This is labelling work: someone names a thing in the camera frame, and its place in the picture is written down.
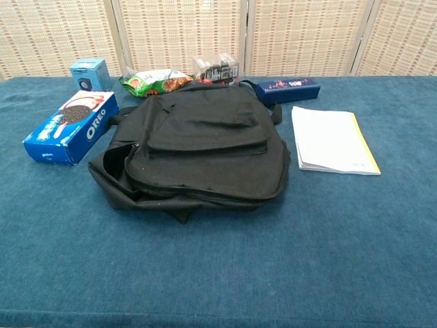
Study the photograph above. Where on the light blue speaker box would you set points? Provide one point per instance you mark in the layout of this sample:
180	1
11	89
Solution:
92	73

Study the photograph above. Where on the clear plastic box dark contents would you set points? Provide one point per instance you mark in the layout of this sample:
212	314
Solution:
215	70

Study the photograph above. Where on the blue Oreo cookie box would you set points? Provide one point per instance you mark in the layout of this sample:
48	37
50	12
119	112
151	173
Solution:
68	133

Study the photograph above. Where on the white paper notebook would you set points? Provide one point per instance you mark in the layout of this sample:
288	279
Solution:
327	140

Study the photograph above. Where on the green snack bag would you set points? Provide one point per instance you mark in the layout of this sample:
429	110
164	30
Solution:
150	83

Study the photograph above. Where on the blue table cloth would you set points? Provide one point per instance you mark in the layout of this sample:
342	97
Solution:
218	266

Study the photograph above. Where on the dark blue pencil case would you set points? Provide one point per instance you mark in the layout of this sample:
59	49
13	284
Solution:
290	90

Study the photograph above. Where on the black fabric backpack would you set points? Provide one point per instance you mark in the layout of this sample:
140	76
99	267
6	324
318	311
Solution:
205	136

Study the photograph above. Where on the woven bamboo folding screen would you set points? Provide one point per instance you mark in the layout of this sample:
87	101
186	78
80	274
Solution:
177	34

